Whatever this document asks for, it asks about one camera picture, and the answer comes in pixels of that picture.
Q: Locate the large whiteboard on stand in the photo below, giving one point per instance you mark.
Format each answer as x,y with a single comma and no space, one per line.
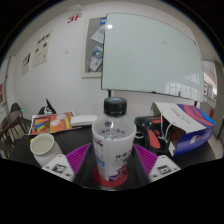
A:
150,53

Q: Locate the dark chair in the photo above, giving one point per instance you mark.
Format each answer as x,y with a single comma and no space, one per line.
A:
15,107

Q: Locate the blue and white cardboard box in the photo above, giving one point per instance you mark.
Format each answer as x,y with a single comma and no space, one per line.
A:
191,131

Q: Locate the clear black-capped drink bottle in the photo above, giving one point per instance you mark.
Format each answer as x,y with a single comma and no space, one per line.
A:
113,143

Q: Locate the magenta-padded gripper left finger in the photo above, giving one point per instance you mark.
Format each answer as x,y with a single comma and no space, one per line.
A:
78,156

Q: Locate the flat white case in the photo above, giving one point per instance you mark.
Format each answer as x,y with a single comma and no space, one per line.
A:
83,120

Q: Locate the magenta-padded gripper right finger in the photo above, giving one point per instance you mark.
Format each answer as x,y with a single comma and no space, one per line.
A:
146,156

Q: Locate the colourful printed booklet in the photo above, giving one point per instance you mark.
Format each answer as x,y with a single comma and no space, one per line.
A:
46,124

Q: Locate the grey wall notice board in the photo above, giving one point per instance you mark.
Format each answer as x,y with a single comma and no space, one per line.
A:
91,50

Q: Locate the small white wall poster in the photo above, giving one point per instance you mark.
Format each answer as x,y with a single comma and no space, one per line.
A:
25,63

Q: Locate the black and red power tool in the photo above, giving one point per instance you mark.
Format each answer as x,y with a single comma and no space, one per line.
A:
151,131

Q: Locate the white mug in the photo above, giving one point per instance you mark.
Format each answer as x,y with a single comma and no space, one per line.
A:
41,145

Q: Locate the black pointed bag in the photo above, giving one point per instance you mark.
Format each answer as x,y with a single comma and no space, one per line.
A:
47,107

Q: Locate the large white wall poster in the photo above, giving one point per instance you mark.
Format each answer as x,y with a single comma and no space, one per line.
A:
42,50

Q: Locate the round brown side table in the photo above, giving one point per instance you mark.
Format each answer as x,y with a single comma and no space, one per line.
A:
10,123

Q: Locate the flat round red coaster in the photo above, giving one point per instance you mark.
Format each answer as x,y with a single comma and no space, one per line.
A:
100,180

